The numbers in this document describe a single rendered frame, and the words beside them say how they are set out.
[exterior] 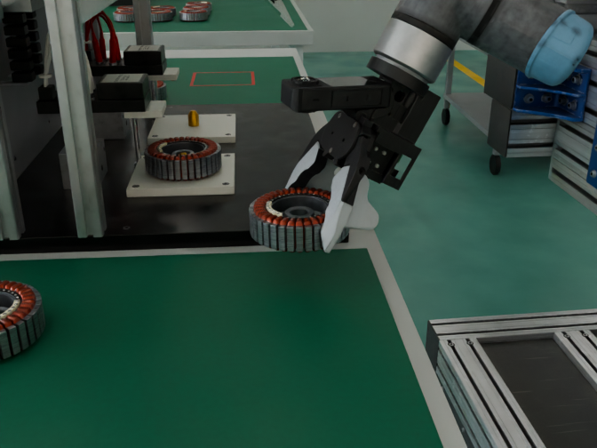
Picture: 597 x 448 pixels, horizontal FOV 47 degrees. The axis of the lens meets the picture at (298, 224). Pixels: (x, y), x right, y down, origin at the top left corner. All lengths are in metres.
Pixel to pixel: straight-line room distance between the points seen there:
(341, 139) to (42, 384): 0.38
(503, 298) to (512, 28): 1.66
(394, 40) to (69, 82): 0.36
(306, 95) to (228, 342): 0.26
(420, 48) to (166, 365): 0.40
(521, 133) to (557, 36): 0.58
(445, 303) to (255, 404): 1.69
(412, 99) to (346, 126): 0.08
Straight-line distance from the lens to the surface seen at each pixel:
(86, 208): 0.87
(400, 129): 0.77
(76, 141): 0.85
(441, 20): 0.74
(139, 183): 1.00
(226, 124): 1.28
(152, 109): 1.00
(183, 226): 0.88
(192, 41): 2.59
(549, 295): 2.40
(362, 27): 6.46
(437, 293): 2.31
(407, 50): 0.74
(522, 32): 0.75
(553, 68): 0.77
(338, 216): 0.71
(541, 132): 1.34
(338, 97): 0.72
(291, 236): 0.72
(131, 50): 1.24
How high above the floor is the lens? 1.13
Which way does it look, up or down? 24 degrees down
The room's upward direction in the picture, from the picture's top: straight up
